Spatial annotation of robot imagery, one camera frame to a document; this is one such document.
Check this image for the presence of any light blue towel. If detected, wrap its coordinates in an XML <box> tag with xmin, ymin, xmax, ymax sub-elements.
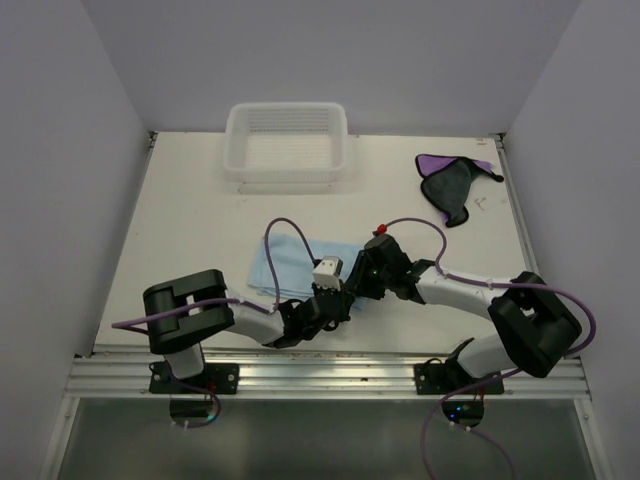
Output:
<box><xmin>247</xmin><ymin>233</ymin><xmax>361</xmax><ymax>301</ymax></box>

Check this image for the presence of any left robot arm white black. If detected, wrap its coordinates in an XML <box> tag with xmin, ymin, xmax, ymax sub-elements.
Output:
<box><xmin>143</xmin><ymin>269</ymin><xmax>355</xmax><ymax>393</ymax></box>

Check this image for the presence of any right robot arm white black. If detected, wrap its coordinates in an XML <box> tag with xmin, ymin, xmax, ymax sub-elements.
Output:
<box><xmin>346</xmin><ymin>234</ymin><xmax>582</xmax><ymax>393</ymax></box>

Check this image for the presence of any purple and grey towel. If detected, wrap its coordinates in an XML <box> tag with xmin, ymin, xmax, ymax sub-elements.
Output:
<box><xmin>415</xmin><ymin>154</ymin><xmax>504</xmax><ymax>228</ymax></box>

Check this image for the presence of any white plastic basket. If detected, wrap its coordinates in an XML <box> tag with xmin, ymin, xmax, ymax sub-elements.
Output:
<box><xmin>222</xmin><ymin>102</ymin><xmax>349</xmax><ymax>183</ymax></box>

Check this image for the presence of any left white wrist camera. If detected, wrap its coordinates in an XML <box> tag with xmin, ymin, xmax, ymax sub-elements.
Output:
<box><xmin>312</xmin><ymin>256</ymin><xmax>343</xmax><ymax>291</ymax></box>

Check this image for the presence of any right black base bracket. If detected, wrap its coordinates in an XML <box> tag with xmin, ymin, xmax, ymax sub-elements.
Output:
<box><xmin>413</xmin><ymin>358</ymin><xmax>500</xmax><ymax>395</ymax></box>

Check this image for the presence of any black base bracket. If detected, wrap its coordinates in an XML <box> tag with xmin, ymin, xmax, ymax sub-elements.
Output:
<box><xmin>148</xmin><ymin>361</ymin><xmax>240</xmax><ymax>395</ymax></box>
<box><xmin>413</xmin><ymin>358</ymin><xmax>500</xmax><ymax>395</ymax></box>

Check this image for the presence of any left black base bracket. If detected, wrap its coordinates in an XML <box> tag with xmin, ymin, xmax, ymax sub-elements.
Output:
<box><xmin>148</xmin><ymin>361</ymin><xmax>240</xmax><ymax>395</ymax></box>

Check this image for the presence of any aluminium mounting rail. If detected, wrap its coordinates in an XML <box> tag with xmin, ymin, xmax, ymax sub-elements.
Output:
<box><xmin>64</xmin><ymin>348</ymin><xmax>590</xmax><ymax>400</ymax></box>

